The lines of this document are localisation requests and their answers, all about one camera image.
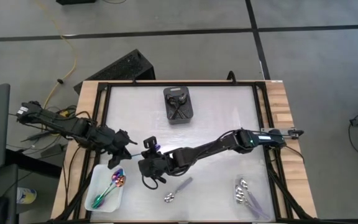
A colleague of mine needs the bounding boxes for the pink iridescent spoon teal handle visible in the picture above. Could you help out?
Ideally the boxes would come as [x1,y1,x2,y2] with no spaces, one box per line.
[91,175,127,209]

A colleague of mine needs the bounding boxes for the dark grey plastic bin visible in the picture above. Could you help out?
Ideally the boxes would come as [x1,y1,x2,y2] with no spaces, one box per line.
[162,86,195,125]

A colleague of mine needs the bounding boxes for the purple iridescent spoon teal handle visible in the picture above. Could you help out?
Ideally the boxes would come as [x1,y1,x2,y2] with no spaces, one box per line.
[94,169,123,208]

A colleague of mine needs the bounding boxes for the white yellow cup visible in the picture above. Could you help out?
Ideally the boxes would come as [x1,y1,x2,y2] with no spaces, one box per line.
[16,187,38,205]

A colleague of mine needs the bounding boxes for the yellow connector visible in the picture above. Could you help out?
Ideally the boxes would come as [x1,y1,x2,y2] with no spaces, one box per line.
[57,108,71,121]

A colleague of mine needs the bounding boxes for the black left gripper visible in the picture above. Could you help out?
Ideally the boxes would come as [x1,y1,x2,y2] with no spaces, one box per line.
[99,128,139,170]

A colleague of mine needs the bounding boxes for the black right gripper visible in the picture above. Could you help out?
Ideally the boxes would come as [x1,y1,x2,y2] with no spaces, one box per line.
[138,136,169,184]

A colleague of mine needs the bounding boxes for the white rectangular tray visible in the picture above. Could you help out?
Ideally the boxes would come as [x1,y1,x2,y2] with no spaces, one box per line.
[84,164,127,213]

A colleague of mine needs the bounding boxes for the black metal table frame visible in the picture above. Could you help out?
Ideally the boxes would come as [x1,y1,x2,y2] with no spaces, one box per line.
[53,80,323,224]

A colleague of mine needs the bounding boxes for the yellow cable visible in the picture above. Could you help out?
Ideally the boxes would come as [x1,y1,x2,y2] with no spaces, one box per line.
[42,30,79,110]

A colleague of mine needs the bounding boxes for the black perforated box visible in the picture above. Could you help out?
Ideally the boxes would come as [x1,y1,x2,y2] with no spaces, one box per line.
[73,49,157,95]

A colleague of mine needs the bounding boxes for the black flat box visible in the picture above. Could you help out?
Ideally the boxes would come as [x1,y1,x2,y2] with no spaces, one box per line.
[55,0,98,6]

